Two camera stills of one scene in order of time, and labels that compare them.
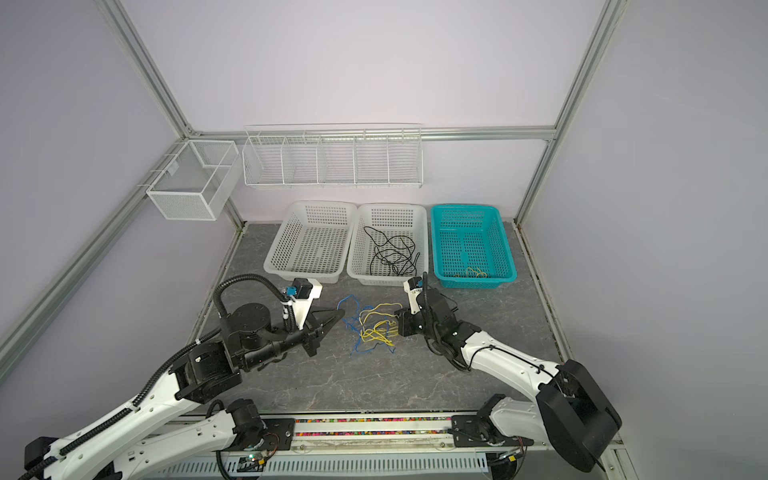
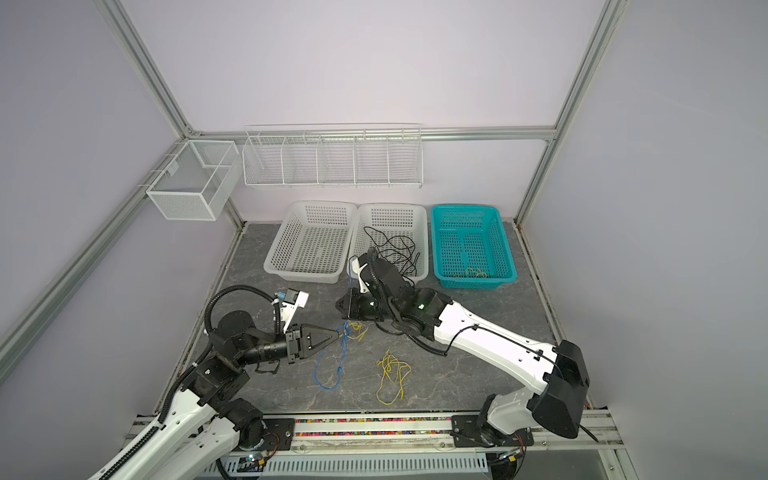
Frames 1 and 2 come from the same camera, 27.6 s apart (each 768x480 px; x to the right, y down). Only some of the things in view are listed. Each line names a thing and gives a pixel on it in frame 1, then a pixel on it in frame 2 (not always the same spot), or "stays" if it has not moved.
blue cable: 371,325 to 347,324
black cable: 396,252 stays
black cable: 396,252 stays
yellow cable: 477,272 stays
